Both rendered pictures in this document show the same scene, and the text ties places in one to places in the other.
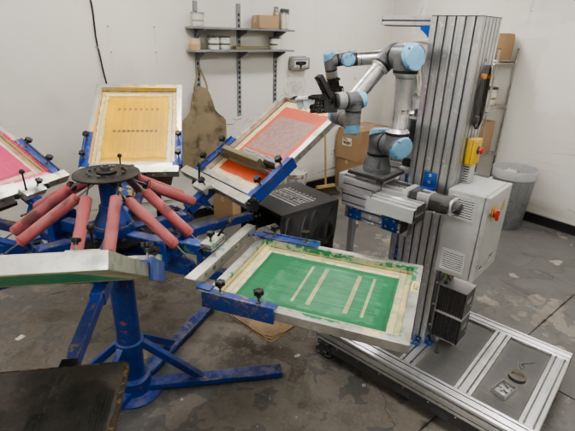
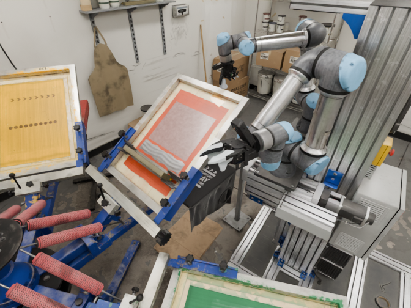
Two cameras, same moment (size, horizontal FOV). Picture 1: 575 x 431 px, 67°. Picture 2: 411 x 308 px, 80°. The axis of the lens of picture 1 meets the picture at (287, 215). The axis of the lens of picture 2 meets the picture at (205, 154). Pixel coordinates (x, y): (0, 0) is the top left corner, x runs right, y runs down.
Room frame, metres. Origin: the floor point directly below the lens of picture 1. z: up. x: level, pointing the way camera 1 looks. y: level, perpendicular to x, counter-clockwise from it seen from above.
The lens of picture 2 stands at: (1.36, 0.06, 2.15)
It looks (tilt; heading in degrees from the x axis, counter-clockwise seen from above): 39 degrees down; 353
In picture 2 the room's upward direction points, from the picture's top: straight up
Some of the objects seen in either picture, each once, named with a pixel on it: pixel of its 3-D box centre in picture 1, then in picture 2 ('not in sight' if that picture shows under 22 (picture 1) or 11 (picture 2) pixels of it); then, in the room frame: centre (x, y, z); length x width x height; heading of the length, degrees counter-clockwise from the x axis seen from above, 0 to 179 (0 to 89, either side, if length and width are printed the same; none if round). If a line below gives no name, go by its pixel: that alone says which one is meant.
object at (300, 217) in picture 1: (305, 229); (210, 200); (2.52, -0.12, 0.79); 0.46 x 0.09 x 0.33; 130
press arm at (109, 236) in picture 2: (223, 223); (136, 218); (2.34, 0.37, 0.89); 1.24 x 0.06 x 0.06; 130
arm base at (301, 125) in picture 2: not in sight; (309, 121); (2.66, -0.80, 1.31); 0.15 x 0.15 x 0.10
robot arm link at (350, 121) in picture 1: (350, 121); (268, 153); (2.08, -0.28, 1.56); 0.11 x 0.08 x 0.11; 25
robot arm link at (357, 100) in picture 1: (354, 100); (276, 134); (2.06, -0.29, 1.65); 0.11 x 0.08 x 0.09; 115
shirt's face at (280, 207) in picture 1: (288, 197); (192, 172); (2.66, 0.00, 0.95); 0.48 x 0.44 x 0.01; 130
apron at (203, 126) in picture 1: (203, 121); (107, 73); (4.46, 0.89, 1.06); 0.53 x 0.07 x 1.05; 130
